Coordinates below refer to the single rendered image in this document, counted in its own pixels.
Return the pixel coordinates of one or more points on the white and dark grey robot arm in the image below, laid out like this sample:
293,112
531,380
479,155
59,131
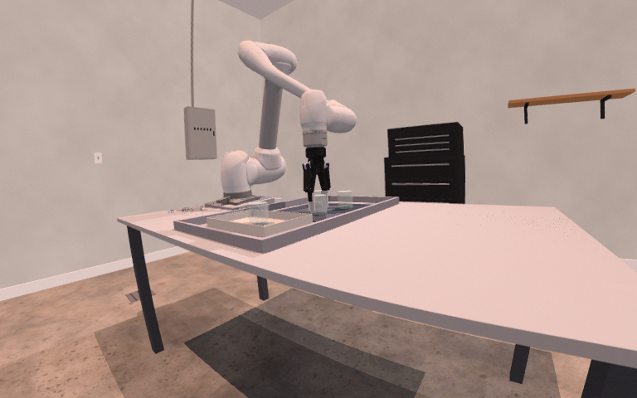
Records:
238,172

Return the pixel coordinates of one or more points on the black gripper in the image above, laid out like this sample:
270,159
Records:
314,166

